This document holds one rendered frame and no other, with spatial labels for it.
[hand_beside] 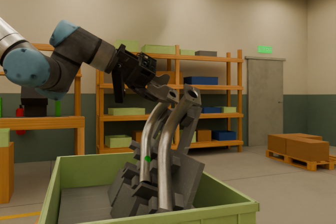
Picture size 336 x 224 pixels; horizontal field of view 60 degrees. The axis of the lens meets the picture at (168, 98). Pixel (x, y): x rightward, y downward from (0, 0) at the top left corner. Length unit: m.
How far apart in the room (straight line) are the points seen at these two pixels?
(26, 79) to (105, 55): 0.22
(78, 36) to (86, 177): 0.57
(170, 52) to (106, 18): 1.45
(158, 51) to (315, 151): 3.23
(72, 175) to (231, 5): 6.56
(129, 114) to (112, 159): 4.32
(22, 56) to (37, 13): 5.41
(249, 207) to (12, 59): 0.55
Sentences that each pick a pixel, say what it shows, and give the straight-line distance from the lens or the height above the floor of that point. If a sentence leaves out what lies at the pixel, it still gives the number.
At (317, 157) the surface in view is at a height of 0.21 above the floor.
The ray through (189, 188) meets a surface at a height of 0.99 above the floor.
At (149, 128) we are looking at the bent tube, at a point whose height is 1.08.
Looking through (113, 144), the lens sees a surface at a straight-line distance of 5.43.
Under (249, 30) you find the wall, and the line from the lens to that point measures 7.48.
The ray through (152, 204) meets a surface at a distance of 0.63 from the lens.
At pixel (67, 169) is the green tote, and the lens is 1.14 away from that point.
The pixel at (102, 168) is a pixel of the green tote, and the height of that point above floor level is 0.91.
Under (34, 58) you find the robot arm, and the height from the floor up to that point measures 1.25.
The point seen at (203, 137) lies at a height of 0.35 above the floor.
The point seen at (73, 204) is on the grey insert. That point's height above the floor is 0.85.
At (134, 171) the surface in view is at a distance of 0.90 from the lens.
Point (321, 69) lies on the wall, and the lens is 8.29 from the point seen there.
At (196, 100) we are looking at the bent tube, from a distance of 0.65.
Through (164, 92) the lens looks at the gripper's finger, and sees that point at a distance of 0.81.
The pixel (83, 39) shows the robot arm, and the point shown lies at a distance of 0.76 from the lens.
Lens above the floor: 1.17
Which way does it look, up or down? level
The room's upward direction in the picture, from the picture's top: straight up
